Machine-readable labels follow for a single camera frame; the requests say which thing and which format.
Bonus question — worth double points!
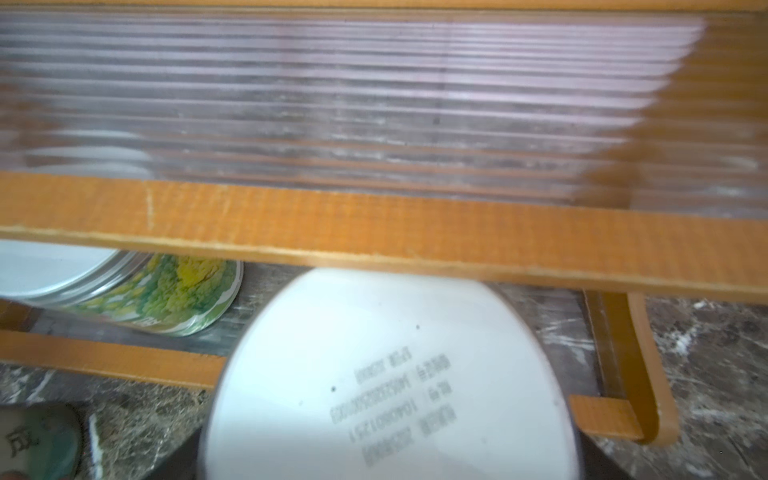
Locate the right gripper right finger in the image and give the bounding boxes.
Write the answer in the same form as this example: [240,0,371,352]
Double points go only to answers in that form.
[579,433,633,480]

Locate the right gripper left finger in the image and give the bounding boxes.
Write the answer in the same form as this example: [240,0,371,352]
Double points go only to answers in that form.
[144,428,202,480]

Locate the tomato lid seed jar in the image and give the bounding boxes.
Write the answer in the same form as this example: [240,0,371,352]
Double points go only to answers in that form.
[1,403,83,480]

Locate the green label white-lid jar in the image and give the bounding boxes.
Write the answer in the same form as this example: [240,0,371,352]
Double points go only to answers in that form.
[1,240,244,337]

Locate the orange wooden three-tier shelf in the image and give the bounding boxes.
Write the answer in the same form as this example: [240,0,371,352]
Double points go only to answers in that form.
[1,1,767,445]

